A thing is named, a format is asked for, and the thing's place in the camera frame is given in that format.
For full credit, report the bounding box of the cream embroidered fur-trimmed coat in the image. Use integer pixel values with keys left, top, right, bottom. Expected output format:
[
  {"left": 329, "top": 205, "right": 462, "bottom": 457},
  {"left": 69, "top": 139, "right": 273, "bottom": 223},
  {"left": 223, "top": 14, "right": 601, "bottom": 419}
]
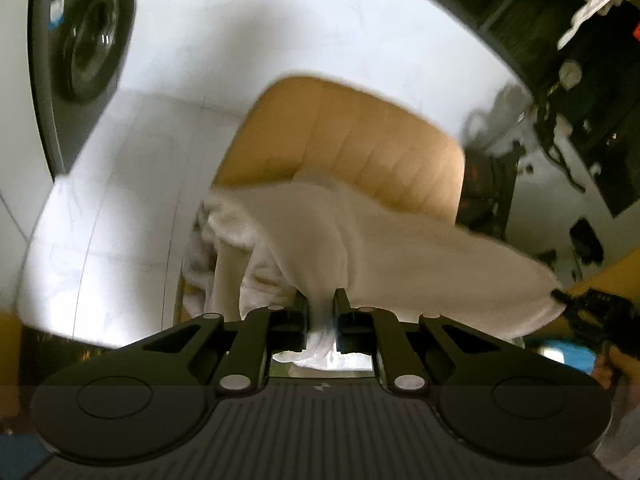
[{"left": 181, "top": 171, "right": 562, "bottom": 370}]

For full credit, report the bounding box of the person's right hand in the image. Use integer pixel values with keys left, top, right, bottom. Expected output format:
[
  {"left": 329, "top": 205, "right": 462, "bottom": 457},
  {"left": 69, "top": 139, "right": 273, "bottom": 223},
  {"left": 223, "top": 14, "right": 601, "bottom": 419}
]
[{"left": 591, "top": 346, "right": 640, "bottom": 389}]

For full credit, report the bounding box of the tan leather chair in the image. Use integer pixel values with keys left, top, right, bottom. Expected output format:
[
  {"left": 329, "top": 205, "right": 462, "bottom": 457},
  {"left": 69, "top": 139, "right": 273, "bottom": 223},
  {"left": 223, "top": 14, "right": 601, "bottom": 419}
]
[{"left": 174, "top": 75, "right": 468, "bottom": 321}]

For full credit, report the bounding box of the front-load washing machine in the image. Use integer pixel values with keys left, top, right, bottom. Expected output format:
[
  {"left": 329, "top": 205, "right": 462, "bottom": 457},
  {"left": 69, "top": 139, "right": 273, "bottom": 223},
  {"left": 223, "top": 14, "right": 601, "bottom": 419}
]
[{"left": 27, "top": 0, "right": 136, "bottom": 177}]

